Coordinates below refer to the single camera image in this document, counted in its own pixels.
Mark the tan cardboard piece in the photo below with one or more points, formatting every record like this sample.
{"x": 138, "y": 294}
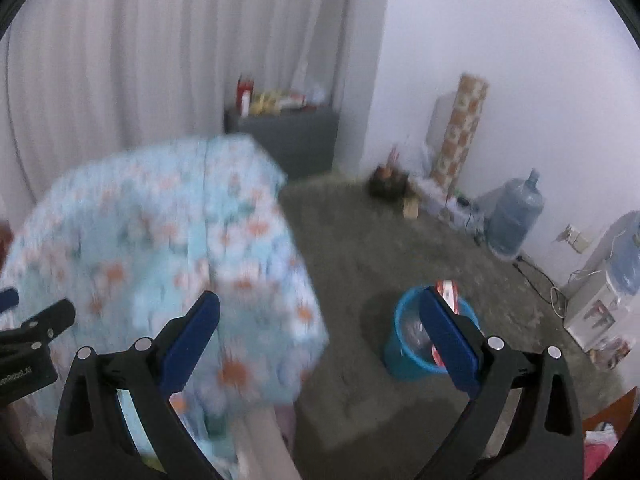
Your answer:
{"x": 411, "y": 208}

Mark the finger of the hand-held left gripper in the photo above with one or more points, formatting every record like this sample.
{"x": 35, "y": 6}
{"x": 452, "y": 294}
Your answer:
{"x": 7, "y": 300}
{"x": 50, "y": 322}

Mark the white curtain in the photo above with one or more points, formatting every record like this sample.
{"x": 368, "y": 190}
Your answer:
{"x": 125, "y": 60}

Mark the wall outlet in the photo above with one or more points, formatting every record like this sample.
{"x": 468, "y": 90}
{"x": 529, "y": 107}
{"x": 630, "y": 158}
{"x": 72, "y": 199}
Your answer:
{"x": 575, "y": 239}

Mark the printed floor cloth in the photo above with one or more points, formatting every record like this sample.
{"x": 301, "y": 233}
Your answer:
{"x": 450, "y": 205}

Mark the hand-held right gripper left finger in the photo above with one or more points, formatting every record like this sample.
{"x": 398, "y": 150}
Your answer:
{"x": 192, "y": 340}

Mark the red bottle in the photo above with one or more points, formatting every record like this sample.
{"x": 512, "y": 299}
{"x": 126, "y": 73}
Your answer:
{"x": 244, "y": 95}

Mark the blue plastic basket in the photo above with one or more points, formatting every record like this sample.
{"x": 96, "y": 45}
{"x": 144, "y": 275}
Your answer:
{"x": 400, "y": 355}

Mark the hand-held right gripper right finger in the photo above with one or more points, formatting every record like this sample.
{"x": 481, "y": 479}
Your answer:
{"x": 450, "y": 340}

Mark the pink cloth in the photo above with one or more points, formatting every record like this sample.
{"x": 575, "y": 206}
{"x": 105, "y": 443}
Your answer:
{"x": 600, "y": 452}

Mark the dark box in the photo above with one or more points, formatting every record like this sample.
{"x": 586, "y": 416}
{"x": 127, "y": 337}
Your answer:
{"x": 387, "y": 182}

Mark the heap of yellow packets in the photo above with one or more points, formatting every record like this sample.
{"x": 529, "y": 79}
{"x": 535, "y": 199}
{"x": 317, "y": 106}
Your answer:
{"x": 265, "y": 102}

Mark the red white striped packet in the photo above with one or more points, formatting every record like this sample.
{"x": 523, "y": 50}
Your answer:
{"x": 450, "y": 295}

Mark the blue water jug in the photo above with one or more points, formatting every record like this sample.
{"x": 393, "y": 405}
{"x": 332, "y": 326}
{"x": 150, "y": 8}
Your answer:
{"x": 627, "y": 260}
{"x": 515, "y": 215}

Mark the white water dispenser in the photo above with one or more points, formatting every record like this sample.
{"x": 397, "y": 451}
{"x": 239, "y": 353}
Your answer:
{"x": 595, "y": 310}

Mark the white plastic bag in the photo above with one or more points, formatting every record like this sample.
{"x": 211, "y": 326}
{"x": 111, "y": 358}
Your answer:
{"x": 310, "y": 87}

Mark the grey cabinet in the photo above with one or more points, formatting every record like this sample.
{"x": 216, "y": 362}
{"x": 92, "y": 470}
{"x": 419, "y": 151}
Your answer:
{"x": 295, "y": 135}

